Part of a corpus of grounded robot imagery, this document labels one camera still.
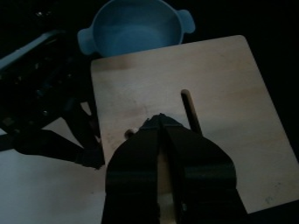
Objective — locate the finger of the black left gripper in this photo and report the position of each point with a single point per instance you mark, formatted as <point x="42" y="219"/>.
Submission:
<point x="83" y="131"/>
<point x="47" y="145"/>

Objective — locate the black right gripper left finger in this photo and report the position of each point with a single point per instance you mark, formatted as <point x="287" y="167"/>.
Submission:
<point x="133" y="175"/>

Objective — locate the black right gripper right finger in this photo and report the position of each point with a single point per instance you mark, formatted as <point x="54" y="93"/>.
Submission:
<point x="206" y="175"/>

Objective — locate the wooden cutting board with slot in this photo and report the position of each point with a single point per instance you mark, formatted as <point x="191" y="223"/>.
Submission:
<point x="218" y="87"/>

